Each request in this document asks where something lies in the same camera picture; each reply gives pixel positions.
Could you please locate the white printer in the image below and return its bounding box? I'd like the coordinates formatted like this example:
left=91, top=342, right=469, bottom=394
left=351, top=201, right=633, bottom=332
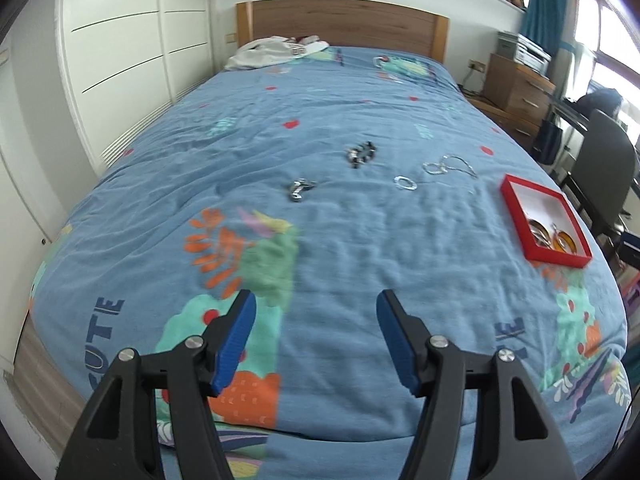
left=497, top=31, right=551, bottom=73

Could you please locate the dark beaded bracelet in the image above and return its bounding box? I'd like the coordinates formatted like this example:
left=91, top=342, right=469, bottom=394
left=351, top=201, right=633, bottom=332
left=344, top=141, right=378, bottom=168

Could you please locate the silver chain necklace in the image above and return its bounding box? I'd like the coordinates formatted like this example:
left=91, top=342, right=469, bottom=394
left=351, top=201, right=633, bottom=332
left=440, top=154, right=479, bottom=180

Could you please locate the side window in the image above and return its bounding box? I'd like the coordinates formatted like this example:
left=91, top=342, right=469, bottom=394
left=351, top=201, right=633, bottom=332
left=575, top=0, right=640, bottom=106

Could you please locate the black cable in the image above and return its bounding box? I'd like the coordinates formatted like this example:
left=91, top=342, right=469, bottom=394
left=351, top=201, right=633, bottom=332
left=457, top=67, right=483, bottom=97

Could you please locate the black hanging bag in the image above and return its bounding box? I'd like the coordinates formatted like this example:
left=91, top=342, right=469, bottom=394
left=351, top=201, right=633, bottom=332
left=537, top=120, right=563, bottom=163

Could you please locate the long teal curtain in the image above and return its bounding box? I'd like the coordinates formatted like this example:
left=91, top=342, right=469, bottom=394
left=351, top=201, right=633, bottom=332
left=520, top=0, right=581, bottom=56

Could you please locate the red cardboard box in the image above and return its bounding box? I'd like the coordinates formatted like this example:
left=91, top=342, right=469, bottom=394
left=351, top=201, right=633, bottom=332
left=500, top=174, right=593, bottom=269

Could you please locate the blue printed blanket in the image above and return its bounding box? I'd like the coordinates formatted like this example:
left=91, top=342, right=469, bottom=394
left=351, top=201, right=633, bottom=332
left=30, top=46, right=632, bottom=480

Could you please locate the glass desk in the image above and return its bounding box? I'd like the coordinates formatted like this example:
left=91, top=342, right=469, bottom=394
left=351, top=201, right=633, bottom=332
left=550, top=97, right=591, bottom=131

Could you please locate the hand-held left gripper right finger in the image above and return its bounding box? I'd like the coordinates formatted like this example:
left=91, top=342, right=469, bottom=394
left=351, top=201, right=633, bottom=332
left=375, top=289, right=581, bottom=480

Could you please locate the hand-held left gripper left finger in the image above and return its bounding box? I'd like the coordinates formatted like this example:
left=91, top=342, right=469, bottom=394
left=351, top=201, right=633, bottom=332
left=55, top=290, right=258, bottom=480

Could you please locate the white garment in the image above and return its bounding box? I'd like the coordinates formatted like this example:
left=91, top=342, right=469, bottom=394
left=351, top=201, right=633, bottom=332
left=223, top=35, right=331, bottom=71

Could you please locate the grey chair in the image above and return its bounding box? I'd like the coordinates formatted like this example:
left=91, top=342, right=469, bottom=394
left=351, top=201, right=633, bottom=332
left=560, top=109, right=638, bottom=241

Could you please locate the white door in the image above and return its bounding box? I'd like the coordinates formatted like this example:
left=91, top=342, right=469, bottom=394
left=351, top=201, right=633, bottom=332
left=0, top=40, right=71, bottom=261

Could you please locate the white wardrobe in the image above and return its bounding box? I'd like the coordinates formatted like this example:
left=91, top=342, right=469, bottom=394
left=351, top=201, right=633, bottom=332
left=55, top=0, right=211, bottom=176

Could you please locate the wooden headboard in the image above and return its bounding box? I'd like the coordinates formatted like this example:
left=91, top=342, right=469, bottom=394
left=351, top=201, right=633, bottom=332
left=236, top=0, right=450, bottom=63

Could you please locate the amber resin bangle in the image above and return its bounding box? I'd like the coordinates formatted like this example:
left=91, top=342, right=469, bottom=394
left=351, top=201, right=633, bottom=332
left=547, top=229, right=582, bottom=252

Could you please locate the silver ring piece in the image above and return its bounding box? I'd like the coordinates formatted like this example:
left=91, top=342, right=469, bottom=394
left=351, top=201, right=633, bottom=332
left=286, top=178, right=318, bottom=204

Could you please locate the black backpack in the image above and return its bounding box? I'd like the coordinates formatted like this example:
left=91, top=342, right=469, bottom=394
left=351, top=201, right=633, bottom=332
left=575, top=87, right=623, bottom=121

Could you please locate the wooden dresser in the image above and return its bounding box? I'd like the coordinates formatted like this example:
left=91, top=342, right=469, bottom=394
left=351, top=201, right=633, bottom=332
left=470, top=52, right=556, bottom=161

